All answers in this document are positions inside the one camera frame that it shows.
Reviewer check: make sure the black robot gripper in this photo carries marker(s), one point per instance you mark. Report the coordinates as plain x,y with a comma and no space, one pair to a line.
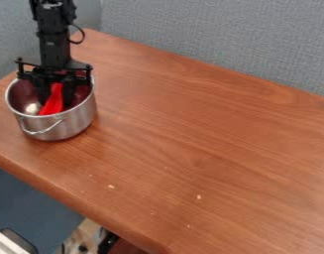
55,67

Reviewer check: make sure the red plastic block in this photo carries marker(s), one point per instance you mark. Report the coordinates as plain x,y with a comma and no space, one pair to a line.
55,103

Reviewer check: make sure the metal pot with handle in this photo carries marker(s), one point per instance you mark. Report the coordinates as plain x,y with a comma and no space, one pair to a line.
56,126

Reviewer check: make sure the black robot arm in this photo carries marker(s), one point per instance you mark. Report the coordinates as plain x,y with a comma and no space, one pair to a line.
55,16

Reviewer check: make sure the beige object under table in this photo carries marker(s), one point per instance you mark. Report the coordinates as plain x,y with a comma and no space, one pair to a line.
90,239

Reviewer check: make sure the black chair frame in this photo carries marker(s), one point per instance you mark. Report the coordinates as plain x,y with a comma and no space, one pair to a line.
18,239

